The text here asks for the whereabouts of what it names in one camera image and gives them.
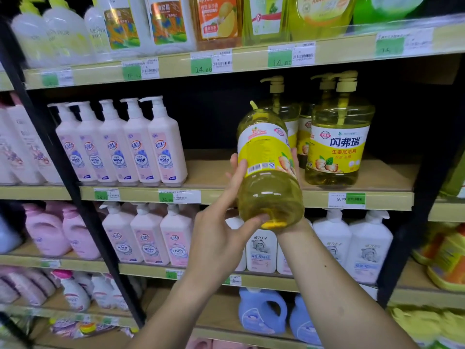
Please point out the person's right hand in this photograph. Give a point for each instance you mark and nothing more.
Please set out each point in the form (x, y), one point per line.
(299, 225)

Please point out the person's left hand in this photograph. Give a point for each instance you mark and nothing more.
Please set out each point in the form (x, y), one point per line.
(210, 247)

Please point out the yellow dish soap pump bottle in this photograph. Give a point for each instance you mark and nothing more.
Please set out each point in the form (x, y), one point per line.
(304, 141)
(338, 149)
(270, 199)
(292, 119)

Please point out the person's right forearm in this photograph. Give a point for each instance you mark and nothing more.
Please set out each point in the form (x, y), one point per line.
(334, 294)

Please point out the white baby label bottle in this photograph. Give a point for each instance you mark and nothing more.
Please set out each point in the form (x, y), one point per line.
(282, 265)
(241, 261)
(261, 254)

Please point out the pink angular pump bottle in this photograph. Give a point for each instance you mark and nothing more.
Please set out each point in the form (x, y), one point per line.
(176, 243)
(149, 243)
(121, 239)

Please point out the green white price tag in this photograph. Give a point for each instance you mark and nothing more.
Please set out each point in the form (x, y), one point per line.
(179, 196)
(211, 61)
(405, 42)
(291, 54)
(50, 264)
(141, 69)
(347, 200)
(233, 280)
(106, 194)
(58, 78)
(175, 274)

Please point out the light blue detergent jug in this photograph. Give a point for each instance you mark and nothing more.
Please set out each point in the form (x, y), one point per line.
(9, 236)
(301, 323)
(254, 319)

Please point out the plain white label card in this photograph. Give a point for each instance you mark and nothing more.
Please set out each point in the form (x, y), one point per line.
(368, 291)

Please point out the flat pink bottle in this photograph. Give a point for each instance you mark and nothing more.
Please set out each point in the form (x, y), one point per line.
(232, 346)
(199, 345)

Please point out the yellow orange detergent jug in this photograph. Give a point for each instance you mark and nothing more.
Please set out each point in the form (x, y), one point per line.
(423, 250)
(448, 261)

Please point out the pink detergent jug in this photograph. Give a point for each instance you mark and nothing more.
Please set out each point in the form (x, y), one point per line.
(80, 236)
(45, 232)

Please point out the purple yellow detergent pouch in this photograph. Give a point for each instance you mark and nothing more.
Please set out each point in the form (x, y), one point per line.
(83, 328)

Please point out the white bottle floral label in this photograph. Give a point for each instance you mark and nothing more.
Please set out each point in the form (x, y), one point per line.
(5, 174)
(36, 152)
(14, 156)

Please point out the tall yellow green bottle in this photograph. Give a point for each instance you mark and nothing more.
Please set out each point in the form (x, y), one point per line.
(265, 18)

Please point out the round yellow hand wash bottle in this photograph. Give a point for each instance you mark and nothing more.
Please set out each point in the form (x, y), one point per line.
(321, 10)

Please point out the orange bottle lemon label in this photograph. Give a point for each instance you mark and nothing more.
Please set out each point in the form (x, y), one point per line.
(216, 21)

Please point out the white bottle colourful label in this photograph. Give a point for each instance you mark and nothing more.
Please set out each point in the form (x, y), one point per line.
(121, 29)
(169, 25)

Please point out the round green hand wash bottle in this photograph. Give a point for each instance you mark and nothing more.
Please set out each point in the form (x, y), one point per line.
(385, 7)

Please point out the small white bottle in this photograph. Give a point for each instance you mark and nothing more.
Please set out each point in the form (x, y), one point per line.
(97, 32)

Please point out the round white bottle green pump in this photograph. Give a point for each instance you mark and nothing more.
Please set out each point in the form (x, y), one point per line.
(69, 36)
(32, 39)

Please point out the wooden shelf rack black frame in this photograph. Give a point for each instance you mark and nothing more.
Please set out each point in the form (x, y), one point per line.
(392, 174)

